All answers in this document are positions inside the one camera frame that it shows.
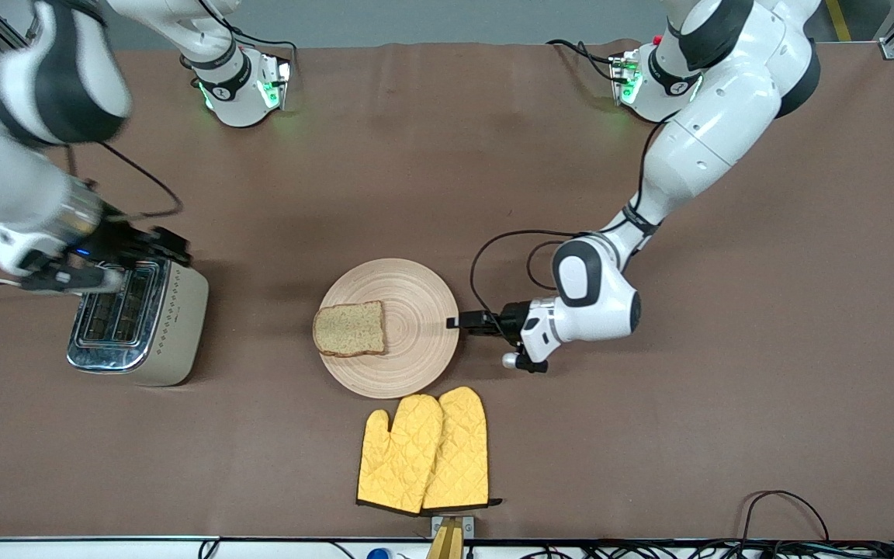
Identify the round wooden plate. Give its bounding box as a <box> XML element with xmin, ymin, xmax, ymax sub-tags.
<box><xmin>315</xmin><ymin>259</ymin><xmax>461</xmax><ymax>400</ymax></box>

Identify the black cable bundle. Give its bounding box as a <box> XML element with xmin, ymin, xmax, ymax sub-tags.
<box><xmin>525</xmin><ymin>540</ymin><xmax>894</xmax><ymax>559</ymax></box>

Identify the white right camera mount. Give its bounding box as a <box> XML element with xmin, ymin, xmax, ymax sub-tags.
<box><xmin>0</xmin><ymin>221</ymin><xmax>68</xmax><ymax>276</ymax></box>

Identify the small metal bracket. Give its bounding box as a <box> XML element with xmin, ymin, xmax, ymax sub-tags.
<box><xmin>431</xmin><ymin>516</ymin><xmax>476</xmax><ymax>539</ymax></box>

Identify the beige and chrome toaster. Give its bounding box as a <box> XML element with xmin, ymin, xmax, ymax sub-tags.
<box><xmin>67</xmin><ymin>256</ymin><xmax>210</xmax><ymax>387</ymax></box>

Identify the looped thin black cable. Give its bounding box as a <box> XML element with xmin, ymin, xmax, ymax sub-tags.
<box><xmin>740</xmin><ymin>490</ymin><xmax>830</xmax><ymax>542</ymax></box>

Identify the black base cable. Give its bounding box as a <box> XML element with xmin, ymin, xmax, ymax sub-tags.
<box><xmin>546</xmin><ymin>39</ymin><xmax>622</xmax><ymax>82</ymax></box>
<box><xmin>191</xmin><ymin>0</ymin><xmax>298</xmax><ymax>78</ymax></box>

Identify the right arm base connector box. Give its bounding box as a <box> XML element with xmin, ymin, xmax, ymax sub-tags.
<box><xmin>257</xmin><ymin>53</ymin><xmax>293</xmax><ymax>111</ymax></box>

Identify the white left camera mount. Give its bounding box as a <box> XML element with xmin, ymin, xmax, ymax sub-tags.
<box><xmin>522</xmin><ymin>317</ymin><xmax>555</xmax><ymax>364</ymax></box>

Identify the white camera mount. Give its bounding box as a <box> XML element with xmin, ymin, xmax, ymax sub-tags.
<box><xmin>522</xmin><ymin>317</ymin><xmax>555</xmax><ymax>364</ymax></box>
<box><xmin>0</xmin><ymin>221</ymin><xmax>68</xmax><ymax>276</ymax></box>

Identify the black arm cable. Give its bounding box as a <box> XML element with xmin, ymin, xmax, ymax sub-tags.
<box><xmin>469</xmin><ymin>115</ymin><xmax>682</xmax><ymax>328</ymax></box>
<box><xmin>65</xmin><ymin>140</ymin><xmax>184</xmax><ymax>222</ymax></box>

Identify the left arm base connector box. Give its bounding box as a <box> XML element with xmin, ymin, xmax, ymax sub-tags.
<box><xmin>609</xmin><ymin>48</ymin><xmax>643</xmax><ymax>106</ymax></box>

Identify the brown bread slice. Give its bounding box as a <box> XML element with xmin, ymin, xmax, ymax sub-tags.
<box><xmin>312</xmin><ymin>300</ymin><xmax>387</xmax><ymax>358</ymax></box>

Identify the yellow quilted oven mitt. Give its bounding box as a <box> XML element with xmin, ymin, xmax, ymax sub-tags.
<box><xmin>422</xmin><ymin>386</ymin><xmax>504</xmax><ymax>511</ymax></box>
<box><xmin>357</xmin><ymin>394</ymin><xmax>444</xmax><ymax>515</ymax></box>

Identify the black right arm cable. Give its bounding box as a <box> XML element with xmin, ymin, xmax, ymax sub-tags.
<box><xmin>65</xmin><ymin>140</ymin><xmax>184</xmax><ymax>222</ymax></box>

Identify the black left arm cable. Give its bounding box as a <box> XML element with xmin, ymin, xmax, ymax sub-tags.
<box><xmin>469</xmin><ymin>115</ymin><xmax>682</xmax><ymax>328</ymax></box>

